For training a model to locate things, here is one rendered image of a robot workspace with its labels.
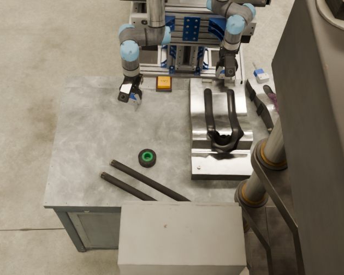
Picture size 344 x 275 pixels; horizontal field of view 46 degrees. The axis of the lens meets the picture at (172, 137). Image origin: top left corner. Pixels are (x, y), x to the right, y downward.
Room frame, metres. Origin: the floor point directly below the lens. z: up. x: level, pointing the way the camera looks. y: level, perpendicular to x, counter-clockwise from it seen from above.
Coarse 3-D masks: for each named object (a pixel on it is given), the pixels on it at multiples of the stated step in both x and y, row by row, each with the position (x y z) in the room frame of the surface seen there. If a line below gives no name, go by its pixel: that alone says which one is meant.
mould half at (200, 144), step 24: (192, 96) 1.16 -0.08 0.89; (216, 96) 1.17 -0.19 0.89; (240, 96) 1.18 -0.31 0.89; (192, 120) 1.01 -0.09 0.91; (216, 120) 1.02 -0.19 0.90; (240, 120) 1.03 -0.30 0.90; (192, 144) 0.89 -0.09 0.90; (240, 144) 0.90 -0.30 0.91; (192, 168) 0.79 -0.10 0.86; (216, 168) 0.80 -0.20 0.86; (240, 168) 0.81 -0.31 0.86
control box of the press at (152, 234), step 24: (144, 216) 0.34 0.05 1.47; (168, 216) 0.35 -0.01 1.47; (192, 216) 0.35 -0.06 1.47; (216, 216) 0.36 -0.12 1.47; (240, 216) 0.36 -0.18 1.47; (120, 240) 0.28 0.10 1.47; (144, 240) 0.28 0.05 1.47; (168, 240) 0.29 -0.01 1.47; (192, 240) 0.29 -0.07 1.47; (216, 240) 0.30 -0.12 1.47; (240, 240) 0.30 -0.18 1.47; (120, 264) 0.22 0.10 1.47; (144, 264) 0.23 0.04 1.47; (168, 264) 0.23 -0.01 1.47; (192, 264) 0.24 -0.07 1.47; (216, 264) 0.24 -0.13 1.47; (240, 264) 0.24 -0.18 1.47
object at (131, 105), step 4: (140, 88) 1.23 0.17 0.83; (132, 96) 1.17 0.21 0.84; (128, 100) 1.13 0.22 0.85; (132, 100) 1.13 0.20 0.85; (136, 100) 1.13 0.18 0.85; (124, 104) 1.11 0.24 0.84; (128, 104) 1.11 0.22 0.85; (132, 104) 1.11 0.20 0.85; (136, 104) 1.12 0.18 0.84; (128, 108) 1.11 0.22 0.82; (132, 108) 1.10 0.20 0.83; (136, 108) 1.12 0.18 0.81
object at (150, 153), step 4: (148, 148) 0.89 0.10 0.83; (140, 152) 0.86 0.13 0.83; (144, 152) 0.87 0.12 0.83; (148, 152) 0.87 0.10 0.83; (152, 152) 0.87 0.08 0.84; (140, 156) 0.85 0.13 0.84; (144, 156) 0.85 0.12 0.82; (148, 156) 0.86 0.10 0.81; (152, 156) 0.85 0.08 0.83; (156, 156) 0.85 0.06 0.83; (140, 160) 0.82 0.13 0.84; (144, 160) 0.83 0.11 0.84; (148, 160) 0.83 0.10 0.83; (152, 160) 0.83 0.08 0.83; (140, 164) 0.82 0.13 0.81; (144, 164) 0.81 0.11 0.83; (148, 164) 0.81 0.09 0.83; (152, 164) 0.82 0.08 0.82
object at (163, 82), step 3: (159, 78) 1.29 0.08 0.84; (162, 78) 1.29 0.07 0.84; (165, 78) 1.29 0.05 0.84; (168, 78) 1.30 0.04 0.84; (159, 81) 1.27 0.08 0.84; (162, 81) 1.27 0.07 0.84; (165, 81) 1.27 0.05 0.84; (168, 81) 1.28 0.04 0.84; (159, 84) 1.25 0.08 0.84; (162, 84) 1.26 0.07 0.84; (165, 84) 1.26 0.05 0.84; (168, 84) 1.26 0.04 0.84; (159, 87) 1.25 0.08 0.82; (162, 87) 1.25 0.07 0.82; (165, 87) 1.25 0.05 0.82; (168, 87) 1.25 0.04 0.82
